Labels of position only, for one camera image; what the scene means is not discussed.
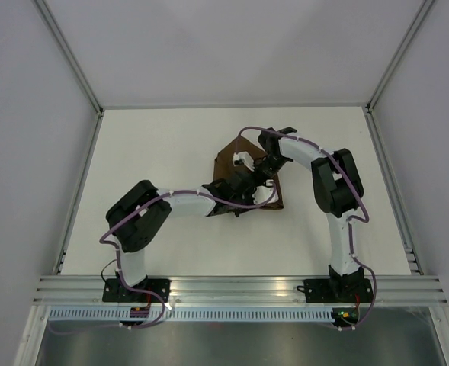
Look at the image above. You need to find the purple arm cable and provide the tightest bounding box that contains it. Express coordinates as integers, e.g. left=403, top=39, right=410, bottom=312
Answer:
left=48, top=181, right=281, bottom=336
left=235, top=125, right=380, bottom=332

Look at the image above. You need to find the aluminium frame post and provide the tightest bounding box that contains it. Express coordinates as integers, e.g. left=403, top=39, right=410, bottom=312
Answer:
left=33, top=0, right=104, bottom=115
left=365, top=0, right=437, bottom=111

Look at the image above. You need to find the white slotted cable duct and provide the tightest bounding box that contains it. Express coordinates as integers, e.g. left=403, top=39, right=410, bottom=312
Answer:
left=49, top=306, right=333, bottom=323

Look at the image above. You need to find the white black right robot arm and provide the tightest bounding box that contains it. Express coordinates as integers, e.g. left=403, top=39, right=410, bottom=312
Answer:
left=258, top=127, right=374, bottom=303

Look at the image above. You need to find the right aluminium frame post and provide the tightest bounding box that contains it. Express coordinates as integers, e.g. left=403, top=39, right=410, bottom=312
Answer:
left=365, top=0, right=437, bottom=111

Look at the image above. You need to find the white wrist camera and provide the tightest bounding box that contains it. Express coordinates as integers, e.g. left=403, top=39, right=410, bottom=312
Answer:
left=232, top=151, right=255, bottom=171
left=252, top=179, right=279, bottom=207

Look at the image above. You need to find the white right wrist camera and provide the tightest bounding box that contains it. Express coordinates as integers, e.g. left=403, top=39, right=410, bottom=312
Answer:
left=232, top=151, right=255, bottom=171

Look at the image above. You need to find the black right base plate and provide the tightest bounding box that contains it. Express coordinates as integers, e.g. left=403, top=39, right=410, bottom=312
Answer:
left=295, top=278, right=374, bottom=303

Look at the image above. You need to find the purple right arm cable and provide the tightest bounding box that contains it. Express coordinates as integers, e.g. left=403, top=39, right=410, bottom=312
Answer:
left=235, top=125, right=380, bottom=332

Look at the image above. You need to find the aluminium frame rail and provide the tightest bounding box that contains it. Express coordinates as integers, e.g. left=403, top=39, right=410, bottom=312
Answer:
left=32, top=275, right=447, bottom=307

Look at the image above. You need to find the left aluminium frame post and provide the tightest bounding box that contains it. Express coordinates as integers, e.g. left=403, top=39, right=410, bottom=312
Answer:
left=33, top=0, right=104, bottom=115

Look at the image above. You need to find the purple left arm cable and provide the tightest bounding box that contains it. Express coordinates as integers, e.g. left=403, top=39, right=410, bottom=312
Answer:
left=48, top=181, right=281, bottom=336

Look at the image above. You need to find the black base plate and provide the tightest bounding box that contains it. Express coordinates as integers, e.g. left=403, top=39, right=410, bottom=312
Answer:
left=102, top=278, right=171, bottom=303
left=295, top=278, right=374, bottom=303

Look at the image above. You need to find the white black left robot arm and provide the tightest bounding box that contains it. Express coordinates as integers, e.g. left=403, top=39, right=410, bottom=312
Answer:
left=101, top=173, right=274, bottom=302

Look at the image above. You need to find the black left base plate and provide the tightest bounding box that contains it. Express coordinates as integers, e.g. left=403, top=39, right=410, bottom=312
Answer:
left=102, top=278, right=171, bottom=303

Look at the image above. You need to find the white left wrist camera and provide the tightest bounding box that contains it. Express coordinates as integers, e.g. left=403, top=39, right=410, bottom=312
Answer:
left=252, top=179, right=279, bottom=207

